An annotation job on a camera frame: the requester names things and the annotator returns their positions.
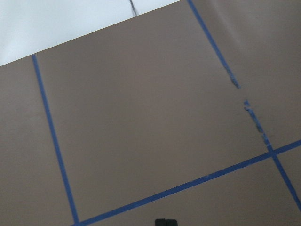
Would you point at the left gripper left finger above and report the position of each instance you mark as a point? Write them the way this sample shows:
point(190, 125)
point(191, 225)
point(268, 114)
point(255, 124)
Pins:
point(160, 222)

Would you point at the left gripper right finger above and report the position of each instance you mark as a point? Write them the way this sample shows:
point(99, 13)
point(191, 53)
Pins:
point(170, 222)

